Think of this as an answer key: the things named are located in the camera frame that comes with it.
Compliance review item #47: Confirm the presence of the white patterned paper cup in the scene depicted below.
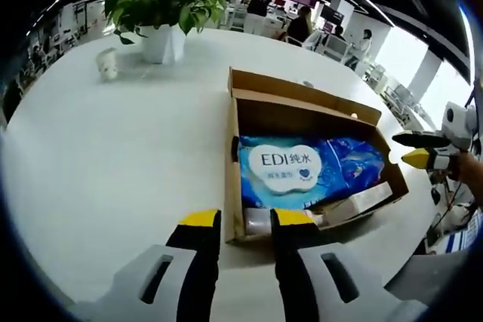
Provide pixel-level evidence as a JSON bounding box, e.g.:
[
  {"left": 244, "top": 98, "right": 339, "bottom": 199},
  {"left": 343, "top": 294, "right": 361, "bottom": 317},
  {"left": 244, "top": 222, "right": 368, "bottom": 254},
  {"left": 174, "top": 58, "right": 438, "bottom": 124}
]
[{"left": 96, "top": 47, "right": 118, "bottom": 82}]

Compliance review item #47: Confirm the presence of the dark monitor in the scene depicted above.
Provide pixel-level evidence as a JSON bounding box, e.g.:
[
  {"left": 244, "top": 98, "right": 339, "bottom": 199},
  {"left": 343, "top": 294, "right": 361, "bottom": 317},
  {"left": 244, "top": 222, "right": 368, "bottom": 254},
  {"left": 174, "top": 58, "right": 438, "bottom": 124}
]
[{"left": 320, "top": 7, "right": 346, "bottom": 23}]

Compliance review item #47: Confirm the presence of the white office chair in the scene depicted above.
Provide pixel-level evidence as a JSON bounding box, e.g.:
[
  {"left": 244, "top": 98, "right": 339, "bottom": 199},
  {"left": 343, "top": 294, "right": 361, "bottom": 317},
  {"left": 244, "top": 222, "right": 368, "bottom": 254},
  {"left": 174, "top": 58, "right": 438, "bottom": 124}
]
[{"left": 324, "top": 33, "right": 350, "bottom": 63}]

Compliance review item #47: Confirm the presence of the light blue soft wipes pack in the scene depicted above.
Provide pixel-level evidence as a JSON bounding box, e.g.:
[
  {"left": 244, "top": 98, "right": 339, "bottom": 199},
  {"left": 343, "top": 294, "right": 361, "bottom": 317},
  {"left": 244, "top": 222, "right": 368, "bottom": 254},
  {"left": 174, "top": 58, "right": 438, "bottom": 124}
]
[{"left": 237, "top": 133, "right": 340, "bottom": 210}]

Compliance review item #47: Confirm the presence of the brown cardboard shoe box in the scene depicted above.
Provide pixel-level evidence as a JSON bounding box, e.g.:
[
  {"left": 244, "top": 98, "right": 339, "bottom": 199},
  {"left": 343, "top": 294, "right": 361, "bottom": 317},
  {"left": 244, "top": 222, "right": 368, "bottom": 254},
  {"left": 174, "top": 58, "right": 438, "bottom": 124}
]
[{"left": 223, "top": 66, "right": 411, "bottom": 244}]

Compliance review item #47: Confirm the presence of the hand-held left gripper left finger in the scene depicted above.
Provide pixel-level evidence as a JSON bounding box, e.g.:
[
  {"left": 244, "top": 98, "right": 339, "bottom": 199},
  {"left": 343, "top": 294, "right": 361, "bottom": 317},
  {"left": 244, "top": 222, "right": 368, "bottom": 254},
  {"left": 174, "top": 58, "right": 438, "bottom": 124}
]
[{"left": 73, "top": 207, "right": 223, "bottom": 322}]

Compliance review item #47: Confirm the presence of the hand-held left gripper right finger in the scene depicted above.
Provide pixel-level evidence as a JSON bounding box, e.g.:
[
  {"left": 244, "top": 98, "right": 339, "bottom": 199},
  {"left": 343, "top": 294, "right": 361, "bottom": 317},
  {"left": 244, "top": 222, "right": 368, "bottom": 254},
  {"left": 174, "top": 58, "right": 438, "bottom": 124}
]
[{"left": 269, "top": 207, "right": 420, "bottom": 322}]

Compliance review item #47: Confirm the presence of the white cosmetic carton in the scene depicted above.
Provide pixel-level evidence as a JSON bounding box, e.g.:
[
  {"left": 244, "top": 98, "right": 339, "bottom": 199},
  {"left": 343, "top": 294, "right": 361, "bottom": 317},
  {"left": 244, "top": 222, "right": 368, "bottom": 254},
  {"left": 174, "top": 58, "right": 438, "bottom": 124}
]
[{"left": 349, "top": 181, "right": 394, "bottom": 212}]

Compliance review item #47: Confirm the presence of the white pump bottle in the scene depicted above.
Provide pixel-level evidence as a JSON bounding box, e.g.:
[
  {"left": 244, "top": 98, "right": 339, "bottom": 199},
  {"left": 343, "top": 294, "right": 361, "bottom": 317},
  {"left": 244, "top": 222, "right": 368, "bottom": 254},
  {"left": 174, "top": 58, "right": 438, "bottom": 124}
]
[{"left": 244, "top": 207, "right": 328, "bottom": 238}]

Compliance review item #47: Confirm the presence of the person's right hand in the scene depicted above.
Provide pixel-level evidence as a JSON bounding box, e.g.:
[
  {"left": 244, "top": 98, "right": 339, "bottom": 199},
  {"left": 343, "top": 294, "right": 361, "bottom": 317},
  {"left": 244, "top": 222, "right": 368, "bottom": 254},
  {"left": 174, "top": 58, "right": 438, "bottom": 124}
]
[{"left": 454, "top": 152, "right": 483, "bottom": 187}]

